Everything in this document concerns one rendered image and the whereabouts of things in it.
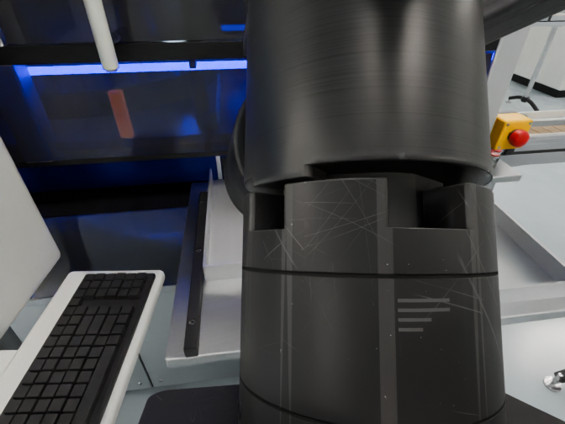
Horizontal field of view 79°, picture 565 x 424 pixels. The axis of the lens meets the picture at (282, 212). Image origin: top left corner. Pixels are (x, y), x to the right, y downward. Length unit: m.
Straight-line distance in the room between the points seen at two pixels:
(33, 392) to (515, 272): 0.79
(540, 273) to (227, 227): 0.58
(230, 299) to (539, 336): 1.59
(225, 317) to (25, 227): 0.43
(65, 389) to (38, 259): 0.29
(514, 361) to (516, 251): 1.06
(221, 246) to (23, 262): 0.36
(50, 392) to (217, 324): 0.25
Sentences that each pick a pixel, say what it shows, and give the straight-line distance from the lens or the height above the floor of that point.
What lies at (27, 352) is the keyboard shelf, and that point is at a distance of 0.74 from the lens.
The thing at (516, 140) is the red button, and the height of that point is 0.99.
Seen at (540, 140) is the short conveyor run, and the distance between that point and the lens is 1.22.
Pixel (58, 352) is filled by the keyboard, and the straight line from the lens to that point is 0.67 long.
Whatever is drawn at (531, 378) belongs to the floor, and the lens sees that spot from 1.79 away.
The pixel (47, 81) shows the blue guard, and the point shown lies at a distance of 0.77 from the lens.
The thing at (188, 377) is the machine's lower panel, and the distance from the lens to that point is 1.39.
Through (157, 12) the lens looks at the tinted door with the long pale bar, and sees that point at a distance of 0.70.
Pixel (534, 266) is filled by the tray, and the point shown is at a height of 0.88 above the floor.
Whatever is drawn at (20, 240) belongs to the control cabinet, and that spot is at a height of 0.91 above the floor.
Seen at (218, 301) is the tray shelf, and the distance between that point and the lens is 0.58.
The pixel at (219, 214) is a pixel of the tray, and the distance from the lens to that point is 0.75.
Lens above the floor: 1.32
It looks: 36 degrees down
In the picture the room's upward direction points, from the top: straight up
